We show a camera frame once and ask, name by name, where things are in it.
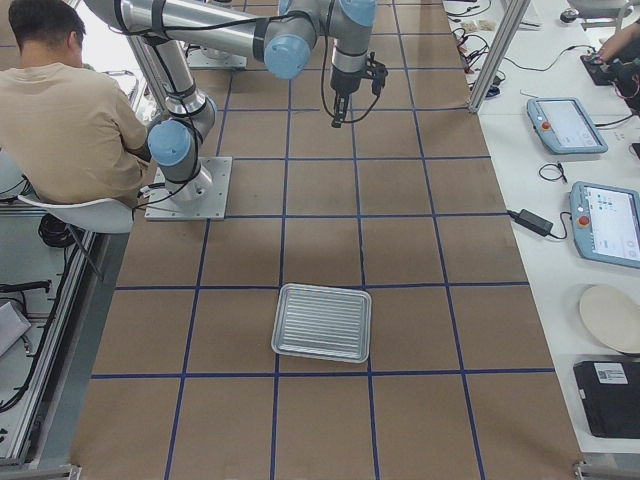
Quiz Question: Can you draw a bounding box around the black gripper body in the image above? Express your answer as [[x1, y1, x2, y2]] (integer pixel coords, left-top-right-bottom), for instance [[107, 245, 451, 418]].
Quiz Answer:
[[330, 67, 361, 96]]

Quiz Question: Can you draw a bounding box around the silver ridged metal tray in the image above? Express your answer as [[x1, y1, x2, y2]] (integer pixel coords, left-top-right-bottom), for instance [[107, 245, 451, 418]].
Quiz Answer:
[[271, 283, 372, 363]]

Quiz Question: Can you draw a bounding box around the black power adapter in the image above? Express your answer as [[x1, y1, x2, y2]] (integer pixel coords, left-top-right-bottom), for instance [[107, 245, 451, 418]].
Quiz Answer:
[[518, 209, 553, 237]]

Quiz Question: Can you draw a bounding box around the far blue teach pendant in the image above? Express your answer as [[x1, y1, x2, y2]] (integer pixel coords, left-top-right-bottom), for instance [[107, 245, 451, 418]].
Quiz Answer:
[[526, 97, 608, 155]]

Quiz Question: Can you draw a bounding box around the blue teach pendant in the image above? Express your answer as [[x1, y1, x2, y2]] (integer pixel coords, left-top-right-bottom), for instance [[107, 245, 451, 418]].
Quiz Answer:
[[569, 181, 639, 269], [526, 97, 608, 155]]

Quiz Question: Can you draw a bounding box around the white plastic chair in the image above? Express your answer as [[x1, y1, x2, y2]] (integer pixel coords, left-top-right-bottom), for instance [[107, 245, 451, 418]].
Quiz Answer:
[[17, 193, 136, 281]]

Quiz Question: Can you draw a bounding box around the seated person in beige shirt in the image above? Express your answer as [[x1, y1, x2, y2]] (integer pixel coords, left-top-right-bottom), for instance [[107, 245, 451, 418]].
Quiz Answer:
[[1, 1, 151, 208]]

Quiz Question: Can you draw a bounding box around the near blue teach pendant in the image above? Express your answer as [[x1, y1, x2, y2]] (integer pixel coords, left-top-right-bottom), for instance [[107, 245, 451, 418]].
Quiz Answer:
[[569, 181, 639, 269]]

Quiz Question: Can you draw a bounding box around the beige round plate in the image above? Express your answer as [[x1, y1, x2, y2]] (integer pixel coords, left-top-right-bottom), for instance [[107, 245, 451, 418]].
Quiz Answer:
[[579, 285, 639, 357]]

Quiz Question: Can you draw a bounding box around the black flat box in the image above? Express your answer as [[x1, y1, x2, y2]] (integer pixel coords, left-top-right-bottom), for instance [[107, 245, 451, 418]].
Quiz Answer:
[[573, 361, 639, 439]]

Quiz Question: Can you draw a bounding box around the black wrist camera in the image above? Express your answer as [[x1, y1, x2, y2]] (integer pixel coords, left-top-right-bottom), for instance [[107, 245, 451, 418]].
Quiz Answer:
[[364, 51, 388, 97]]

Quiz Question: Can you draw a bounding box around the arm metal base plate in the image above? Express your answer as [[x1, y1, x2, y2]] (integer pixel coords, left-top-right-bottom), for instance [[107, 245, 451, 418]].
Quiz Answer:
[[144, 157, 233, 221], [187, 48, 248, 71]]

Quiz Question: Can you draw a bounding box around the aluminium frame post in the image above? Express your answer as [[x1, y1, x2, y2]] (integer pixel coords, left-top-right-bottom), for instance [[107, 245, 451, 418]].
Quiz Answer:
[[468, 0, 529, 113]]

